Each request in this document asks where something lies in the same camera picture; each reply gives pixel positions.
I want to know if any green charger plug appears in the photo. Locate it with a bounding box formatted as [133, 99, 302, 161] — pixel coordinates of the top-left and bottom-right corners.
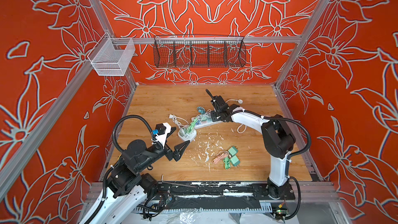
[228, 146, 238, 157]
[230, 156, 240, 167]

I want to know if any pink cable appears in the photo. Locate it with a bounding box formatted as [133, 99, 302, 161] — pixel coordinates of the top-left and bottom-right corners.
[212, 151, 230, 165]

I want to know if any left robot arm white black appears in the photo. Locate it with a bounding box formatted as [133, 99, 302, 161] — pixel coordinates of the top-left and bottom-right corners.
[80, 115, 191, 224]

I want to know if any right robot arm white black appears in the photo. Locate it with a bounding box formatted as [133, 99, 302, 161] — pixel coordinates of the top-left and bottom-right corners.
[206, 89, 312, 200]

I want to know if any white square socket cube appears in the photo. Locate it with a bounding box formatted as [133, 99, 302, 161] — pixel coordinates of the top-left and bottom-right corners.
[178, 127, 197, 142]

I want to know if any white multicolour power strip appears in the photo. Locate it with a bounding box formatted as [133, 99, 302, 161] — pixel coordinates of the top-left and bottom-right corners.
[191, 113, 221, 129]

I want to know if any white power strip cable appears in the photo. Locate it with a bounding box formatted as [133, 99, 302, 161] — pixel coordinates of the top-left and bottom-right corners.
[225, 99, 246, 134]

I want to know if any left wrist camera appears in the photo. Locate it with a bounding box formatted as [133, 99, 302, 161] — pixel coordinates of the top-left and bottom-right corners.
[151, 122, 176, 149]

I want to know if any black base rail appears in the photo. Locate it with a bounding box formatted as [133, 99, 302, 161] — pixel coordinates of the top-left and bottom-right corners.
[156, 181, 298, 214]

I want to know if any black wire wall basket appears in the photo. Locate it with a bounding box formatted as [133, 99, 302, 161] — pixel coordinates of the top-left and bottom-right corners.
[153, 34, 247, 68]

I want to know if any clear plastic wall bin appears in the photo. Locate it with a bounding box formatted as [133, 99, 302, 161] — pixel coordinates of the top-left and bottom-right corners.
[88, 33, 135, 76]

